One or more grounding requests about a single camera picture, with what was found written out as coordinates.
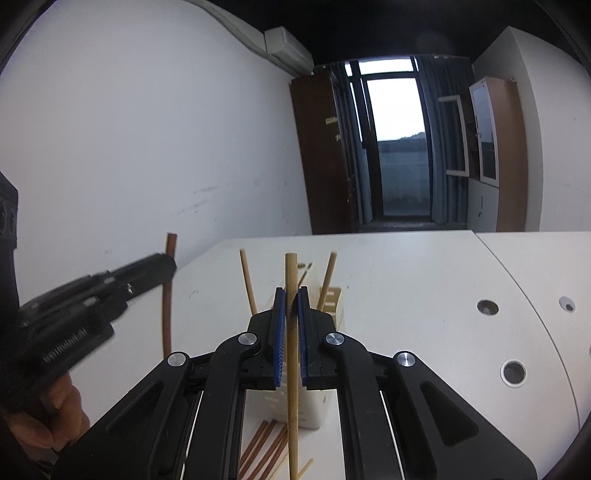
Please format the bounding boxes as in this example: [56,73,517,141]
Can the white open window sash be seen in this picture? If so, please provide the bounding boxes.
[436,94,472,179]

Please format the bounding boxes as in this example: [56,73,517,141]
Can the glass balcony door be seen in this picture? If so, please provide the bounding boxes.
[346,56,437,228]

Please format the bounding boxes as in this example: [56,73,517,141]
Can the blue-grey curtain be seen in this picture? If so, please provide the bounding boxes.
[417,54,472,228]

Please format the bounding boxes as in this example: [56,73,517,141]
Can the white wall conduit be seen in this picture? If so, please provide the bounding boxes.
[189,0,278,57]

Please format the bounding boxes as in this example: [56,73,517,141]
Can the glass door filing cabinet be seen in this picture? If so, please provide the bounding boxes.
[465,76,530,233]

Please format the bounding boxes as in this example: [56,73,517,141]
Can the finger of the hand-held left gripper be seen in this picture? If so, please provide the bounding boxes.
[19,271,131,323]
[105,253,179,297]

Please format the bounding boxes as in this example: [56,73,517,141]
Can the white air conditioner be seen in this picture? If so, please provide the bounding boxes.
[264,26,313,77]

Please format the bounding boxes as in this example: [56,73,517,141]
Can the dark brown wooden wardrobe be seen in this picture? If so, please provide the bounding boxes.
[289,69,357,236]

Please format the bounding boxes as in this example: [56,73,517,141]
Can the person's left hand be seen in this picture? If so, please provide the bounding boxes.
[8,369,91,452]

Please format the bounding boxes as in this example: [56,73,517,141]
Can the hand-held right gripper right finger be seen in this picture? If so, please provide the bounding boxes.
[297,286,539,480]

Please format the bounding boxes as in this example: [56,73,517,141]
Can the light bamboo chopstick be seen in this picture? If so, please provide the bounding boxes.
[316,251,338,312]
[272,458,315,480]
[285,252,301,480]
[239,249,258,315]

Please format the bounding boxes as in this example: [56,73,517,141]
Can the cream plastic utensil holder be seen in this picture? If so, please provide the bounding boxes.
[245,272,345,431]

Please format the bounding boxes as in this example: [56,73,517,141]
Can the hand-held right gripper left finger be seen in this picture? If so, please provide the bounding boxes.
[51,286,289,480]

